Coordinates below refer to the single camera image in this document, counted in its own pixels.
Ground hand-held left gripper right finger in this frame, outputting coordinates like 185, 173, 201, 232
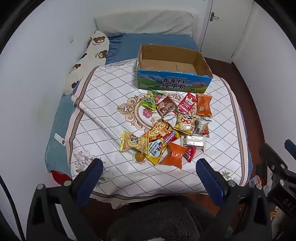
196, 158, 272, 241

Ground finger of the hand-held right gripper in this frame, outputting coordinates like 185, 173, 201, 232
284, 139, 296, 161
255, 143, 290, 180

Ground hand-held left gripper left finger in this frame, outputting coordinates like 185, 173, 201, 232
26, 158, 104, 241

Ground orange snack packet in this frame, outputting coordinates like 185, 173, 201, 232
196, 93, 213, 117
160, 142, 188, 169

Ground white blue snack packet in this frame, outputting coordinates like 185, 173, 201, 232
194, 116, 212, 138

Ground pale yellow snack packet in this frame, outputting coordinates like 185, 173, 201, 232
119, 130, 149, 154

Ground red yellow snack packet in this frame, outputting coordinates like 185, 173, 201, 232
161, 128, 182, 146

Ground yellow blue snack packet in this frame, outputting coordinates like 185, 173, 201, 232
144, 138, 170, 166

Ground noodle print snack packet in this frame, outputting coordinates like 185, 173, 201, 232
144, 120, 173, 144

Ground brown snack packet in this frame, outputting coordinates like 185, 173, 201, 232
156, 96, 178, 117

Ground cardboard box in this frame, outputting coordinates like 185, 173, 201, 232
135, 44, 213, 91

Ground crumpled plastic bags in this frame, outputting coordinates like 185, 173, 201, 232
248, 175, 270, 194

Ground red cloth item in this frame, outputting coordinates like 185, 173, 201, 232
51, 170, 73, 186

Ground small red snack packet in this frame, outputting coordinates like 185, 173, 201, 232
183, 146, 197, 163

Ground clear silver snack packet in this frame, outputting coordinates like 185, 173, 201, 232
183, 135, 207, 149

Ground clear packet with brown egg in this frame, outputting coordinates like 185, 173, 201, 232
132, 149, 147, 164

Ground yellow cartoon snack packet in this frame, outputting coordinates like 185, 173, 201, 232
173, 113, 197, 136

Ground white diamond pattern quilt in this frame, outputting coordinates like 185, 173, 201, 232
69, 58, 252, 209

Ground green candy packet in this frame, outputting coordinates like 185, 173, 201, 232
139, 89, 164, 111

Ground bear print bolster pillow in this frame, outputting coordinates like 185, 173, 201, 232
64, 30, 110, 96

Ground white door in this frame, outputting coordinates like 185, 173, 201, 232
199, 0, 254, 63

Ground blue bed sheet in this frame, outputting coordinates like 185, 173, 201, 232
45, 33, 201, 173

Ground white pillow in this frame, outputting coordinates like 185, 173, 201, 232
94, 10, 195, 37

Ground black cable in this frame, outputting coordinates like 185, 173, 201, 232
0, 175, 26, 241

